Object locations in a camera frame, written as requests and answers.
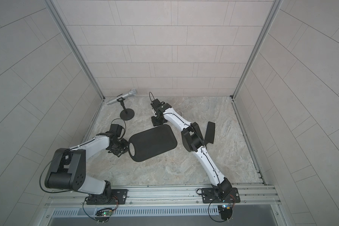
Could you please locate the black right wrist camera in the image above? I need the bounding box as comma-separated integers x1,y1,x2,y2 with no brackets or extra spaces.
151,99,162,109

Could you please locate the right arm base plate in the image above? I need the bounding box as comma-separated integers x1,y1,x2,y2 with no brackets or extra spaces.
196,187,241,204

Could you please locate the aluminium mounting rail frame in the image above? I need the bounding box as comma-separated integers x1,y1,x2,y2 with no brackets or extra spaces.
33,183,290,226

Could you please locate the left green circuit board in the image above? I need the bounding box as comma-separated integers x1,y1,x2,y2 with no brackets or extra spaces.
95,208,114,223

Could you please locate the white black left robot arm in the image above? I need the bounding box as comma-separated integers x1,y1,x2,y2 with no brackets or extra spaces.
44,132,129,205

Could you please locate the black cutting board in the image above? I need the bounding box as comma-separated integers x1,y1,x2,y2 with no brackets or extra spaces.
129,125,178,162

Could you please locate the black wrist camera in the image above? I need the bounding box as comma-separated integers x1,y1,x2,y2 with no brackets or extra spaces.
151,99,162,109
109,124,125,139

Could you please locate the silver microphone on stand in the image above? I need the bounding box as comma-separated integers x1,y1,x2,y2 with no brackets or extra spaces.
106,89,137,121

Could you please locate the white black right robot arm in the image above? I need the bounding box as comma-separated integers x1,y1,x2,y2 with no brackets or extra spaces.
151,99,236,203

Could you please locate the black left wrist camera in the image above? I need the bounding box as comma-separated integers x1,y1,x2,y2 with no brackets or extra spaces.
109,124,125,139

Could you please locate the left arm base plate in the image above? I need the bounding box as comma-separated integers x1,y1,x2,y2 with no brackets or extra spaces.
85,189,129,205

